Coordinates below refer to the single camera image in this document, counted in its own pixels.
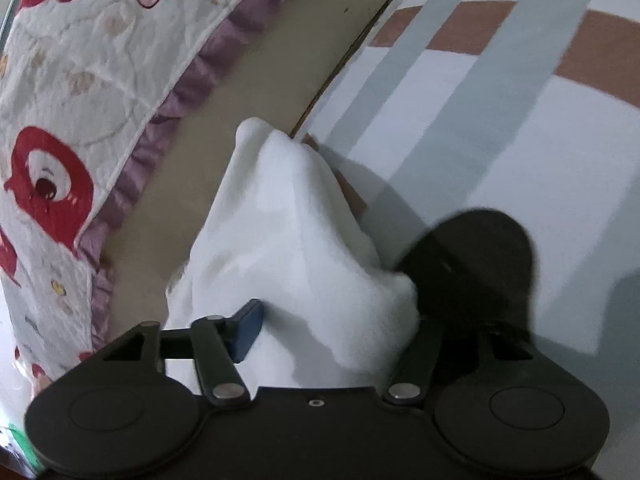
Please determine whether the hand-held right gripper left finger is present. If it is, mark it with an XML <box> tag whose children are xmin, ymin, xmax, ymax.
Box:
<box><xmin>92</xmin><ymin>298</ymin><xmax>265</xmax><ymax>407</ymax></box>

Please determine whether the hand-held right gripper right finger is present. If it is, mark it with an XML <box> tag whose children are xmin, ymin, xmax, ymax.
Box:
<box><xmin>383</xmin><ymin>310</ymin><xmax>540</xmax><ymax>405</ymax></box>

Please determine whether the white fleece garment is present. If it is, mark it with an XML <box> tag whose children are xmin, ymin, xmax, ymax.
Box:
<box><xmin>164</xmin><ymin>118</ymin><xmax>421</xmax><ymax>392</ymax></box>

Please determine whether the white grey brown checked bedsheet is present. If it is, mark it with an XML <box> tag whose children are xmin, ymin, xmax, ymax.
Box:
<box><xmin>290</xmin><ymin>0</ymin><xmax>640</xmax><ymax>480</ymax></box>

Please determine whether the red bear print quilt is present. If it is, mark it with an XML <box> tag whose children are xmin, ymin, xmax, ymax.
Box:
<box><xmin>0</xmin><ymin>0</ymin><xmax>312</xmax><ymax>397</ymax></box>

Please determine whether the beige bed frame panel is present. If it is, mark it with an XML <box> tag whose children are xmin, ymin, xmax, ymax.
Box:
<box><xmin>97</xmin><ymin>0</ymin><xmax>432</xmax><ymax>358</ymax></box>

